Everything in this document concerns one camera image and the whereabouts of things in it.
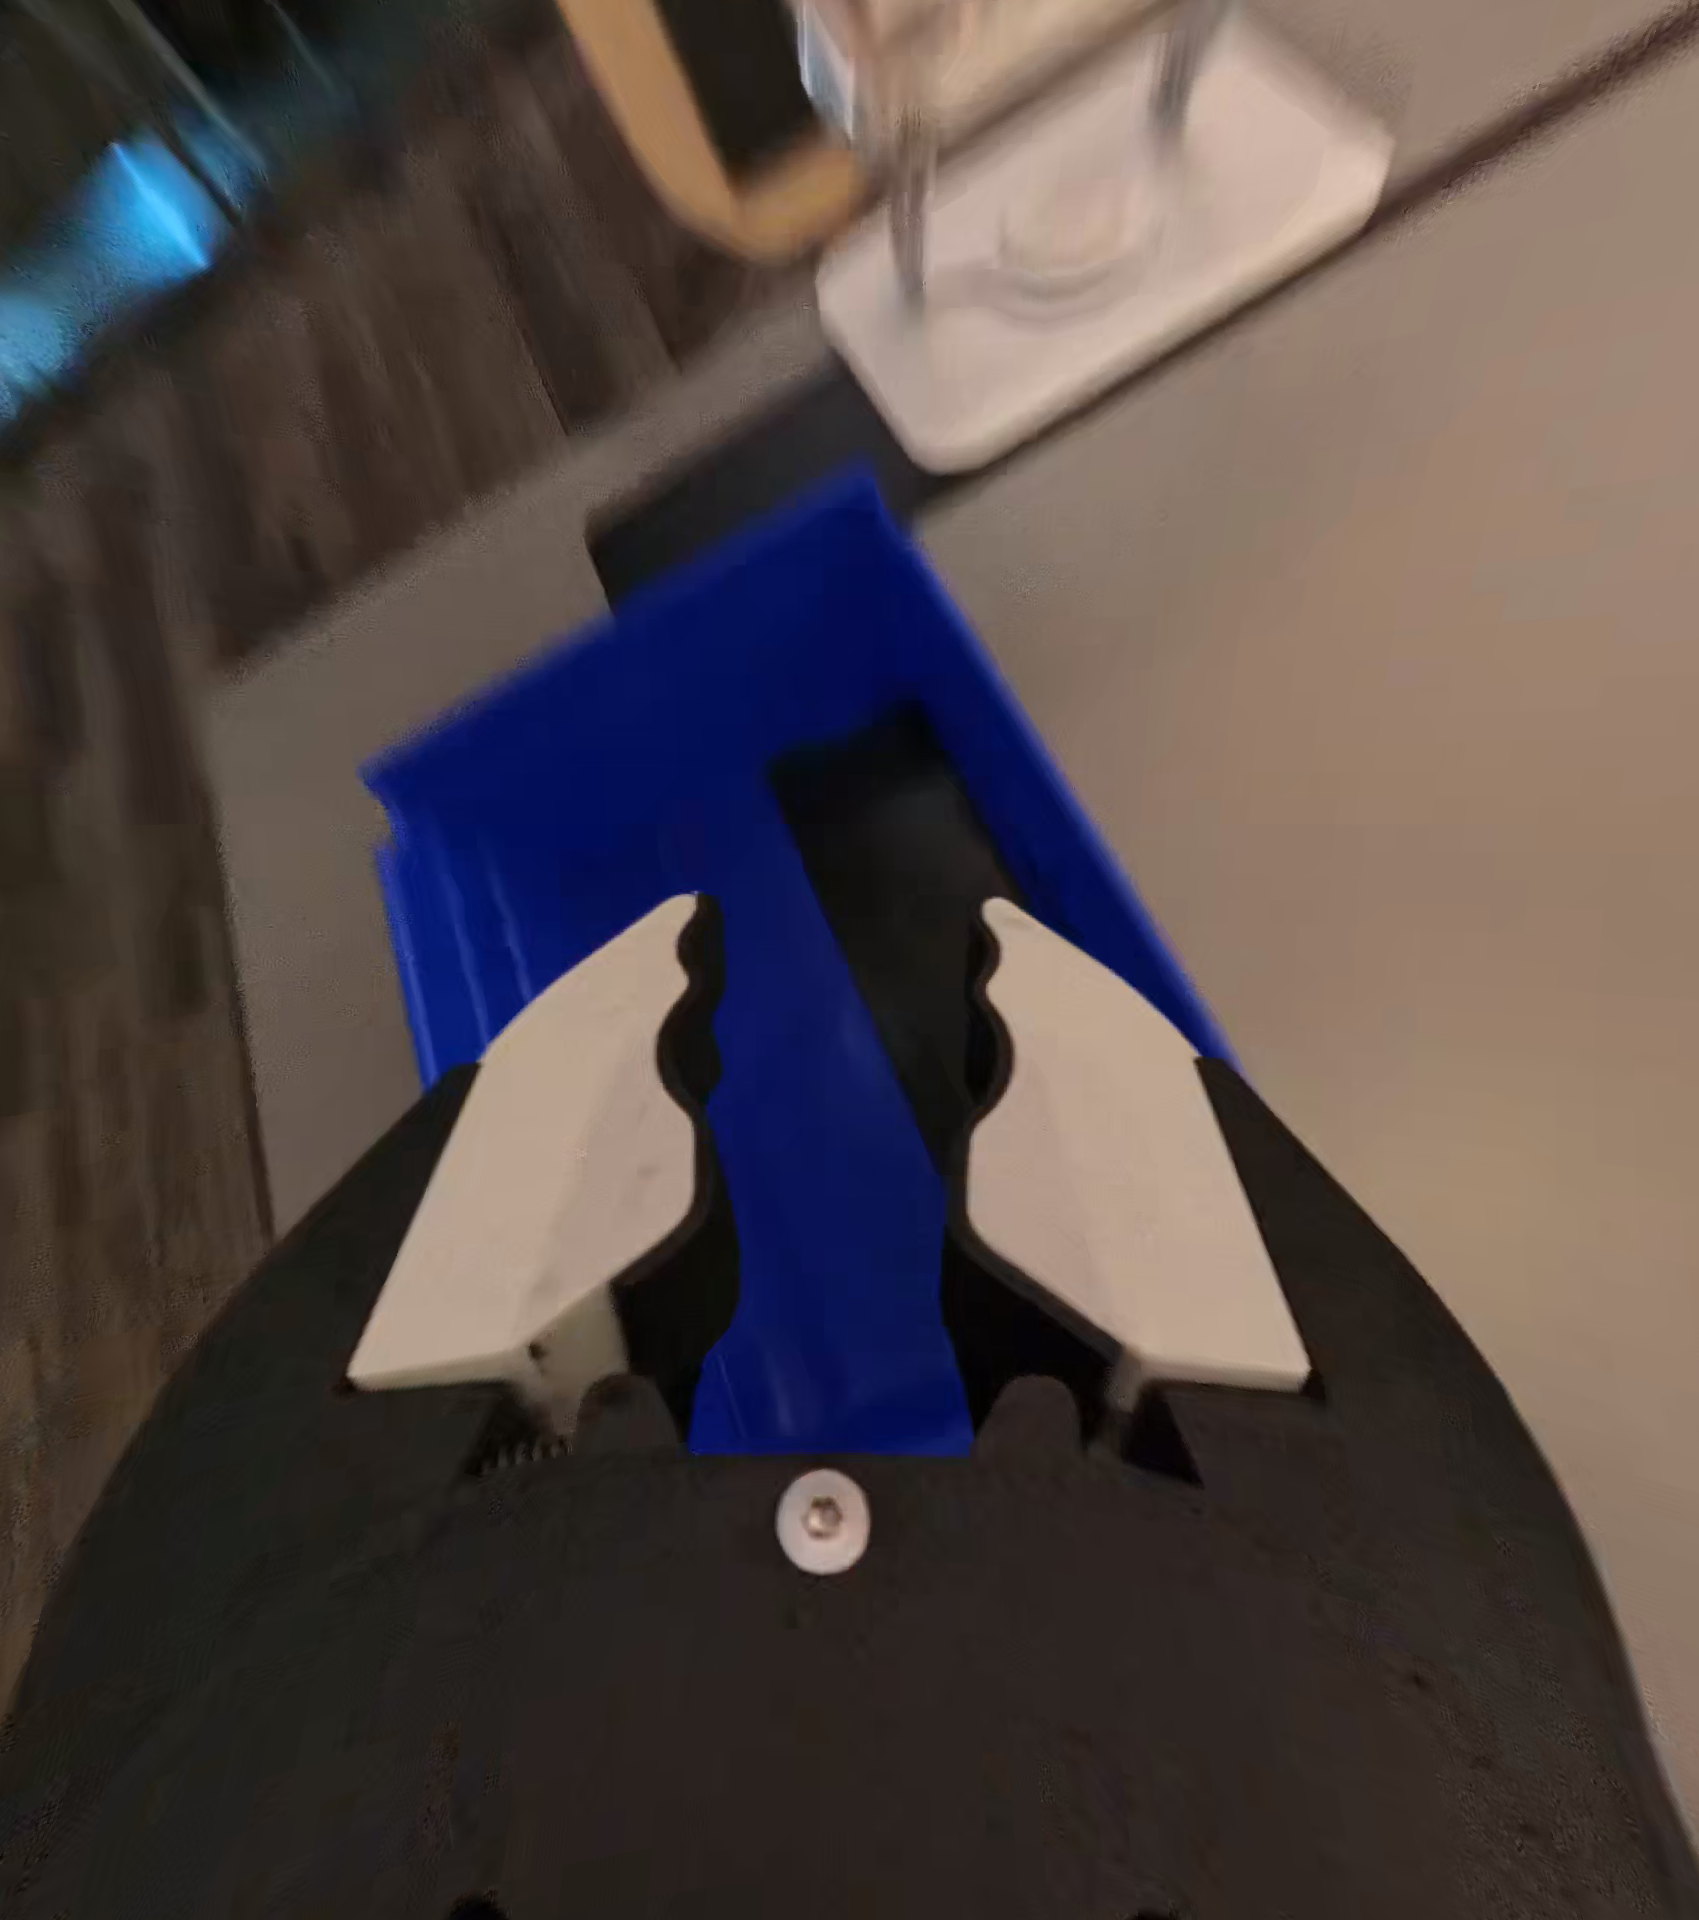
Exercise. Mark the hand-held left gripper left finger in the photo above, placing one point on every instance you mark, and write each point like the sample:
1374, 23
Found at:
551, 1170

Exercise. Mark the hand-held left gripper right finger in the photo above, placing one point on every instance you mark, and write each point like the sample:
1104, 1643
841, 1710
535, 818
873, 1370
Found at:
1134, 1200

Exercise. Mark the blue plastic bin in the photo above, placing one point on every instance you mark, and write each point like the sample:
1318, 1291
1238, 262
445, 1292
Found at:
611, 780

